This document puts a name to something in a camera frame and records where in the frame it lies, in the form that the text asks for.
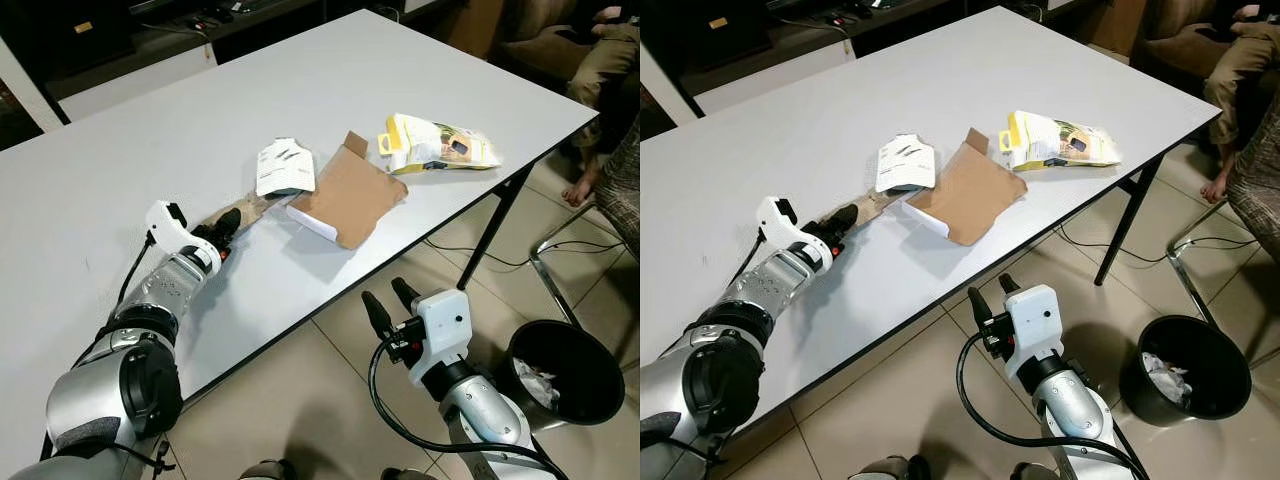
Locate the small orange tag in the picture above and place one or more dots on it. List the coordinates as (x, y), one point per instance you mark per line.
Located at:
(717, 22)
(83, 27)

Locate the crumpled white paper trash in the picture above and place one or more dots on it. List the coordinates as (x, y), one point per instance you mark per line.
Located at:
(1166, 380)
(538, 385)

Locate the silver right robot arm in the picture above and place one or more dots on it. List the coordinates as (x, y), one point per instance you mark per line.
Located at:
(485, 410)
(1080, 405)

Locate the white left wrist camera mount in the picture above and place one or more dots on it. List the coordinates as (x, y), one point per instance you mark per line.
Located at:
(783, 226)
(170, 228)

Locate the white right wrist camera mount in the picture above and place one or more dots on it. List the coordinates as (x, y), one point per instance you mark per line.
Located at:
(443, 325)
(1035, 325)

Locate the yellow and white package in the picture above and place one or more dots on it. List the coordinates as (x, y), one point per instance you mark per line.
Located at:
(430, 145)
(1050, 140)

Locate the seated person in khaki trousers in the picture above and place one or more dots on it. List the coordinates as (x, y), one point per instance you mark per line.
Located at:
(600, 65)
(1235, 65)

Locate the black cabinet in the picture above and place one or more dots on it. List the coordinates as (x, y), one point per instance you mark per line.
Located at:
(750, 35)

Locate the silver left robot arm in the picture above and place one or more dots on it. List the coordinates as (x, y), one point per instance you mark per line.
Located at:
(130, 385)
(715, 375)

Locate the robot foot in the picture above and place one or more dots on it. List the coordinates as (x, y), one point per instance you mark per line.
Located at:
(888, 469)
(407, 474)
(266, 471)
(1035, 472)

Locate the white printed paper pack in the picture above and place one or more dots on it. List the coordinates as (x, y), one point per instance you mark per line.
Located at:
(906, 163)
(285, 168)

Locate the narrow white board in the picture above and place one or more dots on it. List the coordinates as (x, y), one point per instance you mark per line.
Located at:
(660, 85)
(25, 85)

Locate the brown cardboard piece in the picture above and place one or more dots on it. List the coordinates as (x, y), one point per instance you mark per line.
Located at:
(970, 190)
(350, 195)

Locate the white table with black legs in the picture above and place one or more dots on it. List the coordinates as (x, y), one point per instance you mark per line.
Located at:
(800, 130)
(150, 150)

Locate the black rubbish bin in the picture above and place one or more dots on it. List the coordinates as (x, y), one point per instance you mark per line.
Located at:
(590, 395)
(1215, 390)

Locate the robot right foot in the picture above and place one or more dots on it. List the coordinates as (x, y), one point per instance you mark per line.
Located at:
(1035, 472)
(407, 474)

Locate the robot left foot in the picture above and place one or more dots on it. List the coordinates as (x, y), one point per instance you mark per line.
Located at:
(266, 471)
(888, 469)

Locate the metal chair frame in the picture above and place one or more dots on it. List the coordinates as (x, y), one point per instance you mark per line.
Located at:
(1185, 275)
(548, 285)

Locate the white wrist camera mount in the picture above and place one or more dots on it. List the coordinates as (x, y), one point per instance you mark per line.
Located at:
(1035, 325)
(783, 226)
(443, 325)
(170, 228)

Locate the brown paper strip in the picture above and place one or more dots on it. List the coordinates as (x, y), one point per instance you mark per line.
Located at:
(878, 203)
(258, 207)

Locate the brown cardboard box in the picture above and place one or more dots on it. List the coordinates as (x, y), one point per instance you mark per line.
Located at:
(472, 25)
(1118, 25)

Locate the grey patterned cloth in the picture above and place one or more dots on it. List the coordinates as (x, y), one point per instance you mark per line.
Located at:
(622, 185)
(1258, 190)

